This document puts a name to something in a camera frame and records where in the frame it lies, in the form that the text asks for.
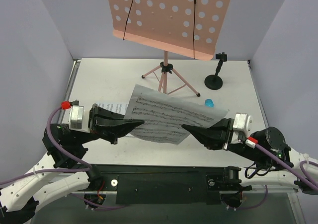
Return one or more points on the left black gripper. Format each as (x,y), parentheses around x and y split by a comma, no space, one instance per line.
(92,120)

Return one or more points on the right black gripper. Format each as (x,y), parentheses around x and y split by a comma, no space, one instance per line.
(228,133)

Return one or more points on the blue toy microphone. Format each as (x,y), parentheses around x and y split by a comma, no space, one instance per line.
(209,103)

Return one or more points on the sheet music page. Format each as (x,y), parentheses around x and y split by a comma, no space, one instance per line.
(116,107)
(164,115)

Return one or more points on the pink perforated music stand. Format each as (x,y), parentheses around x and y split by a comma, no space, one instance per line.
(186,27)

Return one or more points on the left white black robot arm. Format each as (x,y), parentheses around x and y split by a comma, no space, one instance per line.
(62,170)

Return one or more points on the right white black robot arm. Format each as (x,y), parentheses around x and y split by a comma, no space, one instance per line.
(273,161)

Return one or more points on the black microphone stand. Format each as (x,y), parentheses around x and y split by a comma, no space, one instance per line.
(214,82)

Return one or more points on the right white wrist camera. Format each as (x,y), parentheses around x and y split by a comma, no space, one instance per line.
(241,127)

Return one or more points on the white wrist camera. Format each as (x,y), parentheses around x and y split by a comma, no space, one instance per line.
(78,117)
(241,127)

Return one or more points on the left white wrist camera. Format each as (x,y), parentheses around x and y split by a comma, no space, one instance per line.
(78,117)

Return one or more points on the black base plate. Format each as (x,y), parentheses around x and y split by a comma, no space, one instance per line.
(138,184)

